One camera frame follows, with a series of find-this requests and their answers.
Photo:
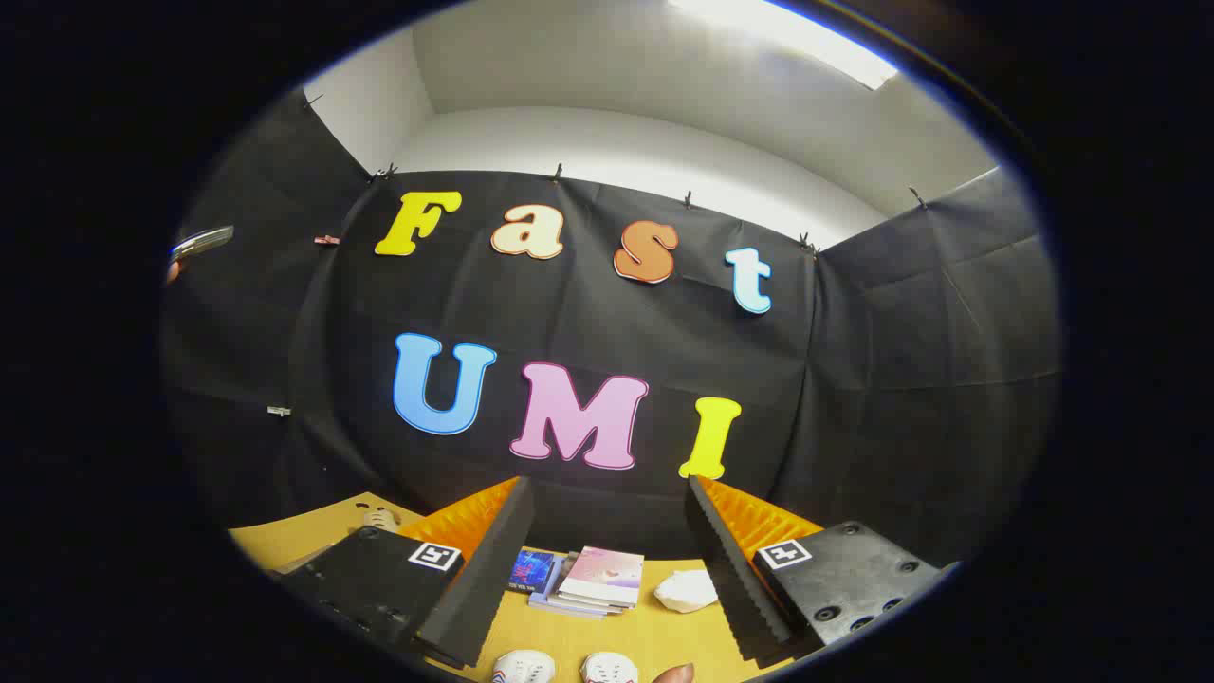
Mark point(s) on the white canvas shoe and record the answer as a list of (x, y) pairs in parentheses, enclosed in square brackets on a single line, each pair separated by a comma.
[(524, 668), (608, 670)]

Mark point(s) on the beige plush toy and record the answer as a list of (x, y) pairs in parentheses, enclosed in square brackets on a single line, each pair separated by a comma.
[(380, 518)]

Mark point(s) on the grey book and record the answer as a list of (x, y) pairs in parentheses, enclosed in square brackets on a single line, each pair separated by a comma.
[(572, 601)]

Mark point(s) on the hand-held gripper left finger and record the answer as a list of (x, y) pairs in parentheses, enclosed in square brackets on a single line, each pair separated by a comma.
[(488, 579)]

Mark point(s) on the row of black clips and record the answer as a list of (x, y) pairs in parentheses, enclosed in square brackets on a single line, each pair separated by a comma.
[(558, 174)]

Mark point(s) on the white plush toy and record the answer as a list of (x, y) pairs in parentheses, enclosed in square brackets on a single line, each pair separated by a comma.
[(687, 590)]

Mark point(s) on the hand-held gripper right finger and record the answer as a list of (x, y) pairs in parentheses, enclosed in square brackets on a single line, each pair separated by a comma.
[(735, 588)]

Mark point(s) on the dark blue book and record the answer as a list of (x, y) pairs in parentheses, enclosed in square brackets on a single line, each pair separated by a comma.
[(533, 571)]

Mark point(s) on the black backdrop cloth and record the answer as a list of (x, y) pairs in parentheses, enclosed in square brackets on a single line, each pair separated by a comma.
[(569, 313)]

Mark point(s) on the light blue book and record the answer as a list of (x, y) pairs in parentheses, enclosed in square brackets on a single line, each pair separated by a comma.
[(550, 601)]

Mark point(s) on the pink cover book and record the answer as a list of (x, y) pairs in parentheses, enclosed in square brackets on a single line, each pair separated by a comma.
[(605, 575)]

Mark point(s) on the smartphone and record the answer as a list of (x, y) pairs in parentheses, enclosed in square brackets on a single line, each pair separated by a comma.
[(202, 241)]

